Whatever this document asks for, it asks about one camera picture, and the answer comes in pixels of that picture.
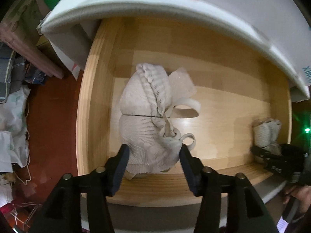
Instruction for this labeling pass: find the wooden top drawer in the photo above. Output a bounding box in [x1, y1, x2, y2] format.
[75, 16, 292, 208]

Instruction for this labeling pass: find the floral pink curtain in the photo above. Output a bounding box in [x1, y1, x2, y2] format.
[1, 0, 64, 78]

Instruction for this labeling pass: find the person right hand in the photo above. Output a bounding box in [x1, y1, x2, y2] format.
[283, 186, 311, 214]

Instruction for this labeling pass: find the white floral bedsheet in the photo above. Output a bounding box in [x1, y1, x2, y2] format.
[0, 86, 30, 173]

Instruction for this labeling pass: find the white XINCCI shoe box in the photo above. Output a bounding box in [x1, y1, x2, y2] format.
[153, 0, 311, 87]

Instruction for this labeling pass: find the patterned white cover sheet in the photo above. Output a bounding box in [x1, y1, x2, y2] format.
[41, 0, 102, 78]

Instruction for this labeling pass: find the plaid grey blanket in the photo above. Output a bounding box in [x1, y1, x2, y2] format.
[0, 43, 46, 104]

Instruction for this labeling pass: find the taupe knotted underwear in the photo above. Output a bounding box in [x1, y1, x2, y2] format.
[252, 118, 282, 156]

